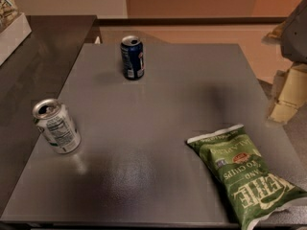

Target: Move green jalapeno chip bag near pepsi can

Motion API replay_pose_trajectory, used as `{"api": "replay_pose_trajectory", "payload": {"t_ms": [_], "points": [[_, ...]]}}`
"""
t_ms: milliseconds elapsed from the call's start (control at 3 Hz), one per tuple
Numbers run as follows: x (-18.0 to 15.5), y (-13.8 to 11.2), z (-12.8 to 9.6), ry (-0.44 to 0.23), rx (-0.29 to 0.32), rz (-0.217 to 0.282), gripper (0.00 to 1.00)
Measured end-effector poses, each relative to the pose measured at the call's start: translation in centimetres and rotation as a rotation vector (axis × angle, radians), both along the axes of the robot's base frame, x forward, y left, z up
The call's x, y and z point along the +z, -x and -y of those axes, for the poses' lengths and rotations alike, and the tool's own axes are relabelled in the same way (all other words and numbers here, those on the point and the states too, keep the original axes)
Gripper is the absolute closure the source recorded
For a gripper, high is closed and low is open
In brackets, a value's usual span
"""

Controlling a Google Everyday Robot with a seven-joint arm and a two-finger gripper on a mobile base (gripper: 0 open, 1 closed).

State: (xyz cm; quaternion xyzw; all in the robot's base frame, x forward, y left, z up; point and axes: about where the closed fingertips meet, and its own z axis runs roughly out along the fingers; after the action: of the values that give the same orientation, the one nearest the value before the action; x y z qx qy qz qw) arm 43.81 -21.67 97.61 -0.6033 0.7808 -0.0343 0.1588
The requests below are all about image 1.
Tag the white box with snacks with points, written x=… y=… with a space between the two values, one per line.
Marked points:
x=14 y=28

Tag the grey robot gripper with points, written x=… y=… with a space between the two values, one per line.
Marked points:
x=295 y=35

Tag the dark side counter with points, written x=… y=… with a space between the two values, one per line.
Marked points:
x=36 y=70

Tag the blue pepsi can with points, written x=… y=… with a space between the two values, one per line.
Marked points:
x=132 y=57

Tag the green jalapeno chip bag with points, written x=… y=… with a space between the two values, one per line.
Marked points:
x=252 y=190

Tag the white green soda can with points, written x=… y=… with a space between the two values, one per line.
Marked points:
x=54 y=122

